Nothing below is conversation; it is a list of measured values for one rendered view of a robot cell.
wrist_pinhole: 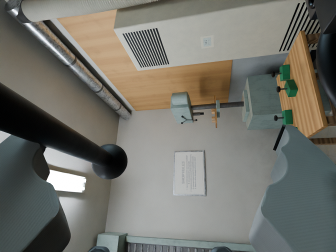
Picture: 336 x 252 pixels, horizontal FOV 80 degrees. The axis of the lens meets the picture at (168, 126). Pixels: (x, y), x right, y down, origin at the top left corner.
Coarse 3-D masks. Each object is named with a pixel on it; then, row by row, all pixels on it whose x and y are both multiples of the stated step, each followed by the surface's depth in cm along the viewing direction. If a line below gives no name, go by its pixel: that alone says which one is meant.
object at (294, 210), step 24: (288, 144) 9; (312, 144) 9; (288, 168) 8; (312, 168) 8; (264, 192) 7; (288, 192) 7; (312, 192) 7; (264, 216) 6; (288, 216) 6; (312, 216) 6; (264, 240) 6; (288, 240) 5; (312, 240) 5
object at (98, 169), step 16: (0, 96) 6; (16, 96) 7; (0, 112) 6; (16, 112) 7; (32, 112) 7; (0, 128) 7; (16, 128) 7; (32, 128) 8; (48, 128) 8; (64, 128) 10; (48, 144) 9; (64, 144) 10; (80, 144) 12; (96, 144) 15; (112, 144) 20; (96, 160) 15; (112, 160) 19; (112, 176) 19
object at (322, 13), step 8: (320, 0) 18; (328, 0) 17; (320, 8) 18; (328, 8) 17; (312, 16) 21; (320, 16) 18; (328, 16) 17; (320, 24) 18; (328, 24) 17; (328, 32) 18
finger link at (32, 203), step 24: (0, 144) 9; (24, 144) 9; (0, 168) 7; (24, 168) 7; (48, 168) 9; (0, 192) 6; (24, 192) 7; (48, 192) 7; (0, 216) 6; (24, 216) 6; (48, 216) 6; (0, 240) 5; (24, 240) 5; (48, 240) 6
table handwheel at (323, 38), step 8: (320, 40) 30; (328, 40) 29; (320, 48) 29; (328, 48) 28; (320, 56) 29; (328, 56) 28; (320, 64) 29; (328, 64) 28; (320, 72) 29; (328, 72) 28; (320, 80) 29; (328, 80) 27; (328, 88) 28; (328, 96) 28
